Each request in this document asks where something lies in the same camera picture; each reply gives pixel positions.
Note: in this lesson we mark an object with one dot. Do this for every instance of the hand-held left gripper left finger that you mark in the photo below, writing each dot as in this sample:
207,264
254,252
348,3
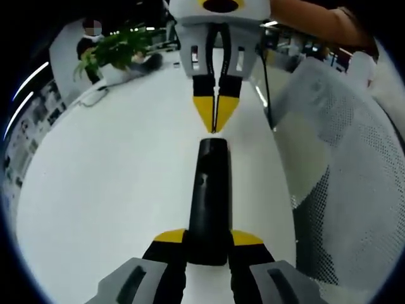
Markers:
152,278

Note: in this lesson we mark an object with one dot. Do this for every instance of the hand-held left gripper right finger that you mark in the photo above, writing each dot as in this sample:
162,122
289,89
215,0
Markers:
259,278

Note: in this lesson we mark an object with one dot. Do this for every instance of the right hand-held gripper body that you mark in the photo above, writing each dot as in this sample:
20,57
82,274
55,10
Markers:
190,12

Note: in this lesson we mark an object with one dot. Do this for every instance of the black remote control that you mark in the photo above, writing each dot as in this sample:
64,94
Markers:
210,196

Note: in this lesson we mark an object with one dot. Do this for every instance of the dark bag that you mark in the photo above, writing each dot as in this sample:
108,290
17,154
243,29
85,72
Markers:
150,63

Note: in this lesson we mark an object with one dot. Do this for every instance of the green potted plant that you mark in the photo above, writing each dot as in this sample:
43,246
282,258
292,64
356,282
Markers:
123,47

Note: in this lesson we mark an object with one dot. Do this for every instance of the white plant pot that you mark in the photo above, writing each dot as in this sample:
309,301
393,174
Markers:
112,75

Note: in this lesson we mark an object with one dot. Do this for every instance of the grey mesh office chair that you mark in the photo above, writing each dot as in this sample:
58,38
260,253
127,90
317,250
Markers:
348,152

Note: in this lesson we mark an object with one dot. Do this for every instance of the person's white printed shirt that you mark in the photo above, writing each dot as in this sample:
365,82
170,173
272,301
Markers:
364,69

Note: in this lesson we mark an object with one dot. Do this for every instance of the white pillar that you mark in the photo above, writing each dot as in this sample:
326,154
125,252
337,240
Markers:
61,66

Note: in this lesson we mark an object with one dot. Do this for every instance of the ceiling light strip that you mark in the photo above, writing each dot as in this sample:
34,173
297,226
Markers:
31,78
19,114

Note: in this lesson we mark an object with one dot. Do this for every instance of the wall display boards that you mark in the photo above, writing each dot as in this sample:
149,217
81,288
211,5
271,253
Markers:
31,136

